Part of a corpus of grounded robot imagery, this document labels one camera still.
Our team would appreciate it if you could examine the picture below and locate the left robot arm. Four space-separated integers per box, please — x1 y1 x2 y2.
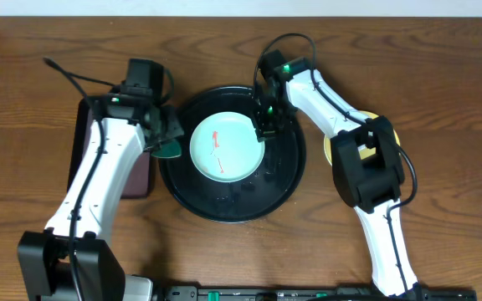
18 93 183 300

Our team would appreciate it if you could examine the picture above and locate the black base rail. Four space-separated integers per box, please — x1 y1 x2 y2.
151 285 478 301

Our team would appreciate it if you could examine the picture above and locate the yellow plate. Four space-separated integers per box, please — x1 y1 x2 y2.
323 110 401 166

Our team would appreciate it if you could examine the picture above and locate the rectangular dark tray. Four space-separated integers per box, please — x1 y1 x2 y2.
67 100 155 199

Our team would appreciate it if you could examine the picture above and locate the green sponge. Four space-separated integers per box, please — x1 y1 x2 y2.
150 140 182 159

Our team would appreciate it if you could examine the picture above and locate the round black tray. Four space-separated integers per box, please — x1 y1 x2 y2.
159 86 306 222

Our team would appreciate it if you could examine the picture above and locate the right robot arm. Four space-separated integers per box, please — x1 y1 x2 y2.
252 51 418 297

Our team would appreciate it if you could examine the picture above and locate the mint green plate top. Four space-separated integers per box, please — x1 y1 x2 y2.
189 111 265 183

